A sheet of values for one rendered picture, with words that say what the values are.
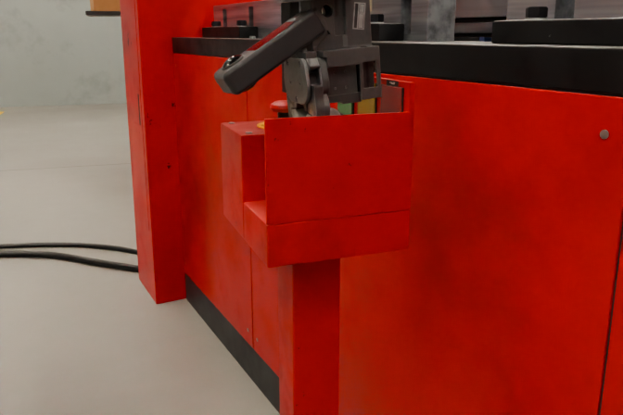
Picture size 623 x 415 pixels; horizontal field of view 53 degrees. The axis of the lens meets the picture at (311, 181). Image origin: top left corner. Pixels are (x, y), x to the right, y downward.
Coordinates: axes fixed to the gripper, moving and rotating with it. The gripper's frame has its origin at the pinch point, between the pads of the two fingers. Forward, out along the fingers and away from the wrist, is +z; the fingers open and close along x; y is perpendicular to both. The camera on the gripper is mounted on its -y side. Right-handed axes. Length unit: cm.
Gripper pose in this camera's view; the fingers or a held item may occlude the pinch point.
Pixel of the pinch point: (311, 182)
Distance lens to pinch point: 66.8
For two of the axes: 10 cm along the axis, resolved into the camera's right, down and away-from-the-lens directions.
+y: 9.3, -1.6, 3.2
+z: 0.8, 9.6, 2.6
